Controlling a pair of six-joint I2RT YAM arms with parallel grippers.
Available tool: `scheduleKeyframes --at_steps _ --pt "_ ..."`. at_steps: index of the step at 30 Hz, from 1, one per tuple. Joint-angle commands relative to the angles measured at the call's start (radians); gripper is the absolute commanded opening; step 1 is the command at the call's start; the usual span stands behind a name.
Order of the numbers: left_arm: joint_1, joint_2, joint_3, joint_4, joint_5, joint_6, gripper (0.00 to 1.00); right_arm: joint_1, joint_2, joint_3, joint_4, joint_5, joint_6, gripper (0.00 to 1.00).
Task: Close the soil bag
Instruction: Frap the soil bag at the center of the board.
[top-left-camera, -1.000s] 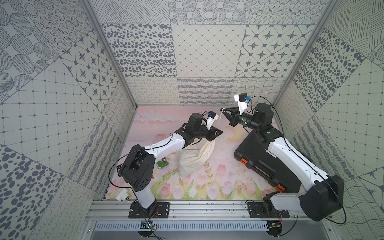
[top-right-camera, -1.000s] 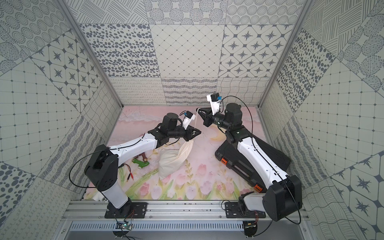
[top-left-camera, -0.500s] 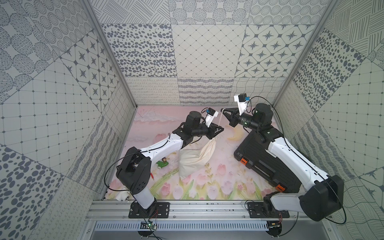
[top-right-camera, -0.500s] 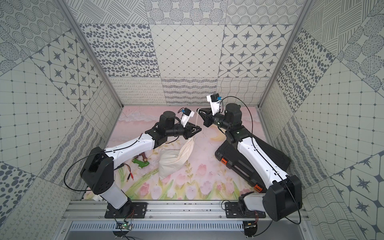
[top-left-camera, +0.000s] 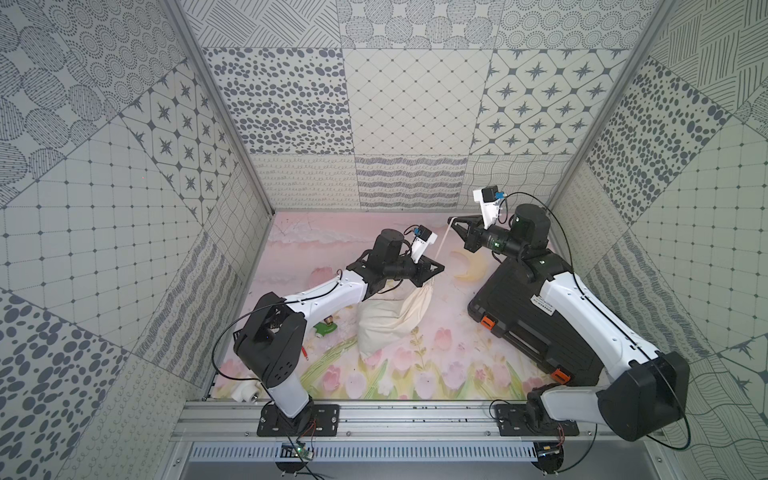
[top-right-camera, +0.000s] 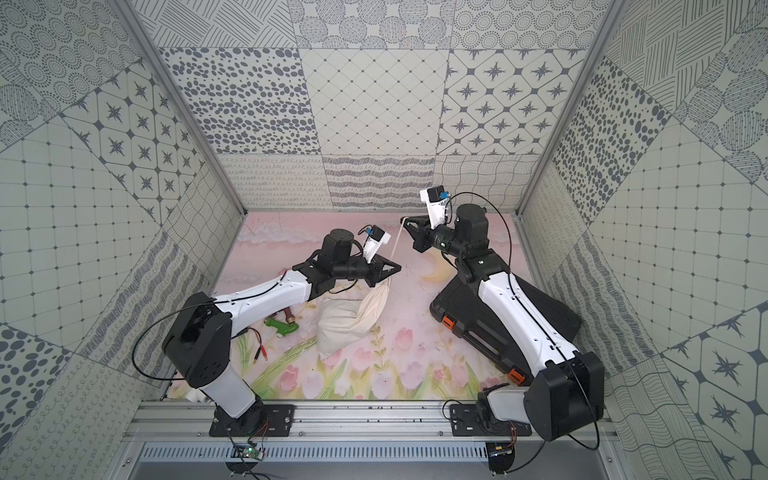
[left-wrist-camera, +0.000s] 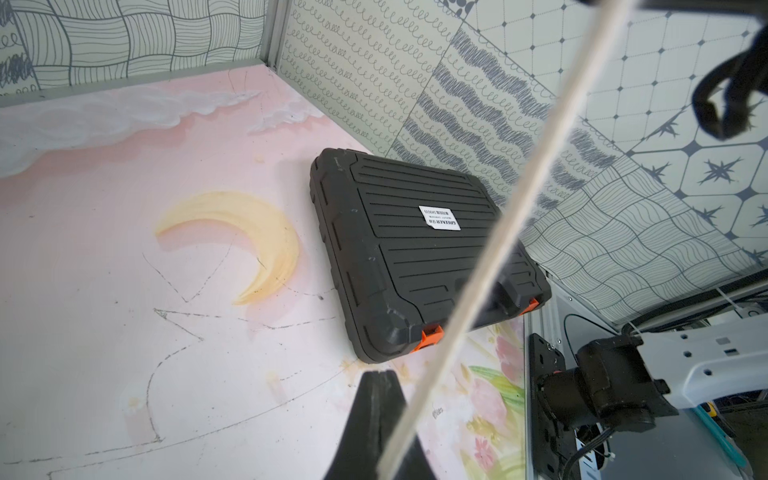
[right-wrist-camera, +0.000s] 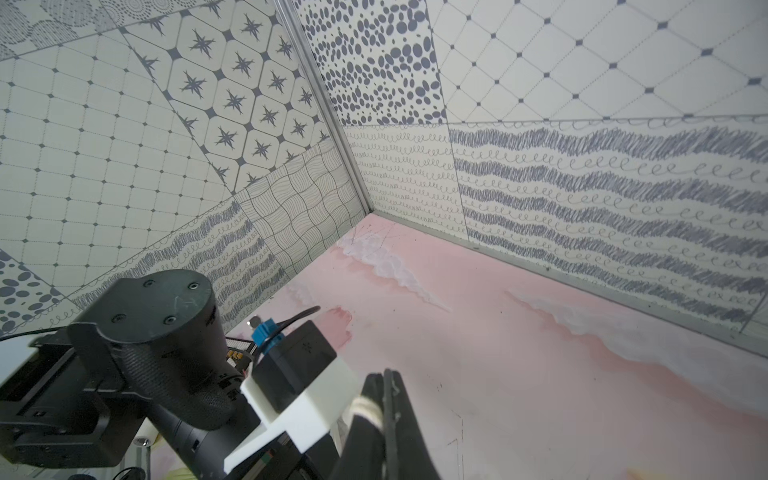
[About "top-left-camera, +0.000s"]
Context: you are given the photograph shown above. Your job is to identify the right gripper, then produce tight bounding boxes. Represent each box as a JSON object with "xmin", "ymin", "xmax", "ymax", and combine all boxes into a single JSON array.
[{"xmin": 449, "ymin": 212, "xmax": 527, "ymax": 259}]

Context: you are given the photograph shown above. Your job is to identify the cream bag drawstring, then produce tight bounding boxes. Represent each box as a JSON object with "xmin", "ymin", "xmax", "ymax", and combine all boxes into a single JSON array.
[{"xmin": 433, "ymin": 219, "xmax": 456, "ymax": 271}]

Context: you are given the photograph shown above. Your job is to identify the cream cloth soil bag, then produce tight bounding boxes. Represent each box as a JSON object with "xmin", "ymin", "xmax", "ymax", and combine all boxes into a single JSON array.
[{"xmin": 357, "ymin": 282, "xmax": 434, "ymax": 359}]

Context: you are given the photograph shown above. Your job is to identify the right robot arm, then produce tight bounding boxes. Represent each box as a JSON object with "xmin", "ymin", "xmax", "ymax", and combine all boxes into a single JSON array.
[{"xmin": 449, "ymin": 202, "xmax": 690, "ymax": 441}]

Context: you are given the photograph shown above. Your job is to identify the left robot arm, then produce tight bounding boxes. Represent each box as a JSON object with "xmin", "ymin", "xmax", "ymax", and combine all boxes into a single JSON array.
[{"xmin": 233, "ymin": 225, "xmax": 445, "ymax": 424}]

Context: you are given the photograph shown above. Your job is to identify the white pipe elbow fitting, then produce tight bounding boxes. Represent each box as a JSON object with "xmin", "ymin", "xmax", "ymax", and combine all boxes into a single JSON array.
[{"xmin": 231, "ymin": 380, "xmax": 260, "ymax": 403}]

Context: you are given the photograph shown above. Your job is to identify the black plastic tool case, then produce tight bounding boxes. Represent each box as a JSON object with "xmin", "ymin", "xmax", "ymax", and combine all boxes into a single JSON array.
[{"xmin": 467, "ymin": 259, "xmax": 604, "ymax": 386}]

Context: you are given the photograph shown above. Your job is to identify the green plastic pipe fitting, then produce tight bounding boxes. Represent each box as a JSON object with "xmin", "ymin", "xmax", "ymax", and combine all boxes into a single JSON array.
[{"xmin": 314, "ymin": 321, "xmax": 338, "ymax": 337}]

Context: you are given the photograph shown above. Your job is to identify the small circuit board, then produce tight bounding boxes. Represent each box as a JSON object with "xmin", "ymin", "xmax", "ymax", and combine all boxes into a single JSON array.
[{"xmin": 280, "ymin": 443, "xmax": 314, "ymax": 463}]

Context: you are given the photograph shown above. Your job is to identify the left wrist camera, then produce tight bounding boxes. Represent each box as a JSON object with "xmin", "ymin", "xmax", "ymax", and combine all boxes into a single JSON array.
[{"xmin": 410, "ymin": 225, "xmax": 438, "ymax": 263}]

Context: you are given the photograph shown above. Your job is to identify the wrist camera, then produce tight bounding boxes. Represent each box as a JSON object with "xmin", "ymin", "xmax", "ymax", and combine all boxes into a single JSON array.
[
  {"xmin": 410, "ymin": 225, "xmax": 438, "ymax": 263},
  {"xmin": 472, "ymin": 185, "xmax": 505, "ymax": 229}
]

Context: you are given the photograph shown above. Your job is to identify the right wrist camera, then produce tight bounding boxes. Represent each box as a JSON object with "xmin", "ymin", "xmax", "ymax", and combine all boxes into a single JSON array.
[{"xmin": 472, "ymin": 185, "xmax": 505, "ymax": 229}]

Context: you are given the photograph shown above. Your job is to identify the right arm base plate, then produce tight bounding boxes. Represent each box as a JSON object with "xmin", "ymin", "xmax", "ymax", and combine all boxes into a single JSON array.
[{"xmin": 489, "ymin": 384, "xmax": 580, "ymax": 438}]

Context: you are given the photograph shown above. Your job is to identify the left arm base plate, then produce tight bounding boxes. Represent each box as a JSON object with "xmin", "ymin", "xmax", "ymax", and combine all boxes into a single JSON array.
[{"xmin": 257, "ymin": 401, "xmax": 340, "ymax": 437}]

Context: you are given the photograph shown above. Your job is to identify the aluminium rail frame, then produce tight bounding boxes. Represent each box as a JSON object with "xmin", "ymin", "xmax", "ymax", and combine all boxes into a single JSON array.
[{"xmin": 170, "ymin": 399, "xmax": 667, "ymax": 445}]

